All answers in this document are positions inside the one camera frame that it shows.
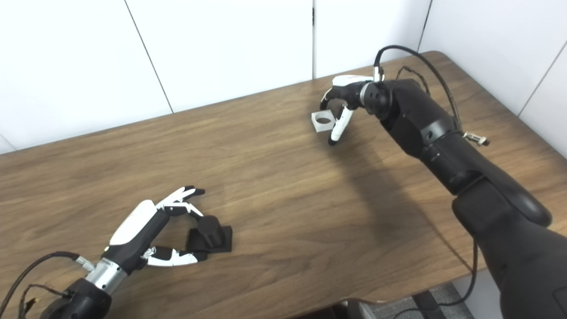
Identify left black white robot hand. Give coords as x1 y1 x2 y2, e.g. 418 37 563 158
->
103 186 208 272

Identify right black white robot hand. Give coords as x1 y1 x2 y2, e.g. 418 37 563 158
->
320 75 375 146

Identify white square piece with hole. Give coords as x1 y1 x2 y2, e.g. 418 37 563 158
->
311 110 335 132

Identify black peg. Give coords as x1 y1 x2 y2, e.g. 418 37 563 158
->
186 215 233 254

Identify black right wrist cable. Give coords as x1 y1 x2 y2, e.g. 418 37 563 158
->
373 45 490 319

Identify thin left wire yellow connector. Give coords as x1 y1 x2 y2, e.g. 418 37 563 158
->
18 284 72 319

